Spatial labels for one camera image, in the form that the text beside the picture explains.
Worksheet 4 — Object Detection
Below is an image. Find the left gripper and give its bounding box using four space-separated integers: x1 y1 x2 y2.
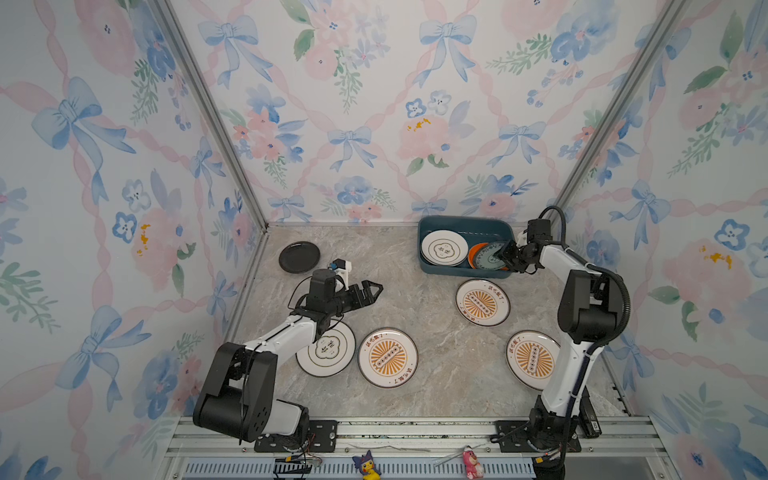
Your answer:
326 280 382 319

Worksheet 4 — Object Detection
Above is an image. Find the teal patterned small plate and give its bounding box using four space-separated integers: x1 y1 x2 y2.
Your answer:
475 242 507 271

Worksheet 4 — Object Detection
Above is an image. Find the orange round plate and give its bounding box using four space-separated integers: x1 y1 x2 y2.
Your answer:
467 242 488 269

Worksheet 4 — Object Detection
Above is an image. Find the orange sunburst plate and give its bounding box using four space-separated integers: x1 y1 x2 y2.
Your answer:
506 330 560 391
455 279 511 327
358 328 419 389

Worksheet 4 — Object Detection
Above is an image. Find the white plate clover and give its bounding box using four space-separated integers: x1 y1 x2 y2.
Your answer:
421 230 469 267
296 322 357 378

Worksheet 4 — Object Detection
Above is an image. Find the black round plate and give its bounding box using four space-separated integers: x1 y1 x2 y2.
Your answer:
278 241 321 274

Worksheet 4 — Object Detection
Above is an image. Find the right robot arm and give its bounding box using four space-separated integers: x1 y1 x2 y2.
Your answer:
499 240 631 452

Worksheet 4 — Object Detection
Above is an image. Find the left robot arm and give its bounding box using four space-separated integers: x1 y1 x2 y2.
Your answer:
192 263 384 450

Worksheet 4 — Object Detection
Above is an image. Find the teal plastic bin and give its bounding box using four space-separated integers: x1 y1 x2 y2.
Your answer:
417 215 513 279

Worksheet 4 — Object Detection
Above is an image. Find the purple yellow toy figure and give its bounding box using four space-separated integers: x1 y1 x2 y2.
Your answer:
352 450 381 480

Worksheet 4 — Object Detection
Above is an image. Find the pink toy figure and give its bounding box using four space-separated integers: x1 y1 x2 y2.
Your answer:
462 446 485 480

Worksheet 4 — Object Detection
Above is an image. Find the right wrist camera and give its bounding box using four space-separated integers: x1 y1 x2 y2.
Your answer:
525 218 553 245

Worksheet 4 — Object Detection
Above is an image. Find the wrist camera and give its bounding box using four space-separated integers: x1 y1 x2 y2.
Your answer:
525 218 553 245
328 259 351 291

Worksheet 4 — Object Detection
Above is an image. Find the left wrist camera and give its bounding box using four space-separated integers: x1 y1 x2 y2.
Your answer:
328 259 351 291

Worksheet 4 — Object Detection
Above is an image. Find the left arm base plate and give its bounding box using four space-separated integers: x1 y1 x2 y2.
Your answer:
254 420 339 454

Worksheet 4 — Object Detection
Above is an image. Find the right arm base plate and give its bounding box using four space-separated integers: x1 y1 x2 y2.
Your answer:
490 420 566 454

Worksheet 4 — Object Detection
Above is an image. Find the aluminium front rail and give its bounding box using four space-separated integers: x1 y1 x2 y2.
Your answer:
155 417 681 479

